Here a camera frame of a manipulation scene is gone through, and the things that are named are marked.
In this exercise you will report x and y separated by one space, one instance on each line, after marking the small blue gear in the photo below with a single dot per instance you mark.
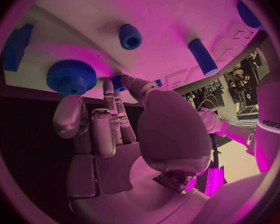
116 83

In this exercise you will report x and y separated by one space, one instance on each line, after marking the large blue gear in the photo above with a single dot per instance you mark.
70 78

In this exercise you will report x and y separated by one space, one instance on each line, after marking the blue long cylinder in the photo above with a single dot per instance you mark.
202 57

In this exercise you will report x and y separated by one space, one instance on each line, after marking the small blue peg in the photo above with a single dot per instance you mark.
158 83

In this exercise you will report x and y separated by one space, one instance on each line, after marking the white task board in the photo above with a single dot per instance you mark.
158 13

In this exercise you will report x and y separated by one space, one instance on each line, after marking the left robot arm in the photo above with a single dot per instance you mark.
233 130

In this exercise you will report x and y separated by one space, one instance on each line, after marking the blue round part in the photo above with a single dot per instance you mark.
248 15

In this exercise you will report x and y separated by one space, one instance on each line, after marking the workshop equipment rack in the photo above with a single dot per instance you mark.
247 89

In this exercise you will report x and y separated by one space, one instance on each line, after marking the glowing light bar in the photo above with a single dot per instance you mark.
216 181

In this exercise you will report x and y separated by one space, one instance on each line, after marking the blue block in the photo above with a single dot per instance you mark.
15 48

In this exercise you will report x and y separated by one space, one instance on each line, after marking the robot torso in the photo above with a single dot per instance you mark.
270 106

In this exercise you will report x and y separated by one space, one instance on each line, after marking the blue short cylinder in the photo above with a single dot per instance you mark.
130 38

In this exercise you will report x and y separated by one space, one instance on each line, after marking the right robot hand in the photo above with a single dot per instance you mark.
172 130

